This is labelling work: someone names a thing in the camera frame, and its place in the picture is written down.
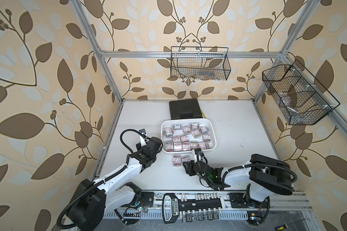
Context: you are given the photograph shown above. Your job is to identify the paper clip box removed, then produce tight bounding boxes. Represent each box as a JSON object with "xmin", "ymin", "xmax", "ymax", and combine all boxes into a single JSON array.
[
  {"xmin": 181, "ymin": 156, "xmax": 191, "ymax": 164},
  {"xmin": 173, "ymin": 156, "xmax": 182, "ymax": 167}
]

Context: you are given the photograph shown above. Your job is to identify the white plastic storage tray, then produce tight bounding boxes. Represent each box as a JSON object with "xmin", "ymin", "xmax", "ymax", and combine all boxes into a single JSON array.
[{"xmin": 161, "ymin": 118, "xmax": 217, "ymax": 154}]

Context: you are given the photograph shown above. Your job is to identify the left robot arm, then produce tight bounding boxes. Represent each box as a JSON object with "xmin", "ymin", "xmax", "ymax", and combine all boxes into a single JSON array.
[{"xmin": 56, "ymin": 129, "xmax": 163, "ymax": 231}]

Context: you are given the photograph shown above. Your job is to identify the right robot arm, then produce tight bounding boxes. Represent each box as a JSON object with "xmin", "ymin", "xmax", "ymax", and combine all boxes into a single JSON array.
[{"xmin": 183, "ymin": 149, "xmax": 298, "ymax": 226}]

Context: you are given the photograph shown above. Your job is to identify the black socket set holder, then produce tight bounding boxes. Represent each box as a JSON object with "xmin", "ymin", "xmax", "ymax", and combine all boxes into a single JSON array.
[{"xmin": 162, "ymin": 193, "xmax": 226, "ymax": 224}]

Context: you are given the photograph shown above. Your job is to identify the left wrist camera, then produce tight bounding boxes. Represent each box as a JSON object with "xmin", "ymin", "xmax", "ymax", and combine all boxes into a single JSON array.
[{"xmin": 139, "ymin": 129, "xmax": 147, "ymax": 137}]

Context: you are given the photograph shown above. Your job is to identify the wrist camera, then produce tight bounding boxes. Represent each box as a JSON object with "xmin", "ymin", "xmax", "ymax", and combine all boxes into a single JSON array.
[
  {"xmin": 193, "ymin": 148, "xmax": 205, "ymax": 162},
  {"xmin": 139, "ymin": 129, "xmax": 147, "ymax": 137}
]

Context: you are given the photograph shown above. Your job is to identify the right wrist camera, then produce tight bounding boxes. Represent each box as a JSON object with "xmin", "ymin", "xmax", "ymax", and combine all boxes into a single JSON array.
[{"xmin": 193, "ymin": 148, "xmax": 205, "ymax": 162}]

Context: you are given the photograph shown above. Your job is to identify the yellow handled screwdriver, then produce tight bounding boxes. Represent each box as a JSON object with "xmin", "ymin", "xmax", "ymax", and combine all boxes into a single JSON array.
[{"xmin": 275, "ymin": 218, "xmax": 306, "ymax": 231}]

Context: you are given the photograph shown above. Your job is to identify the black wire basket back wall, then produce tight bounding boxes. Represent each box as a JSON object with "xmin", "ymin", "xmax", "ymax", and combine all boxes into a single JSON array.
[{"xmin": 170, "ymin": 46, "xmax": 231, "ymax": 81}]

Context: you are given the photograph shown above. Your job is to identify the black wire basket wall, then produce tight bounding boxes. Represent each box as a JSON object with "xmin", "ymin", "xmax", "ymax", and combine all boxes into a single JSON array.
[
  {"xmin": 262, "ymin": 60, "xmax": 340, "ymax": 126},
  {"xmin": 170, "ymin": 46, "xmax": 231, "ymax": 81}
]

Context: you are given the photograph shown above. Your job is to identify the black wire basket right wall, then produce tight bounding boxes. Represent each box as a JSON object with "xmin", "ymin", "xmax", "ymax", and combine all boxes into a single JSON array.
[{"xmin": 262, "ymin": 60, "xmax": 340, "ymax": 126}]

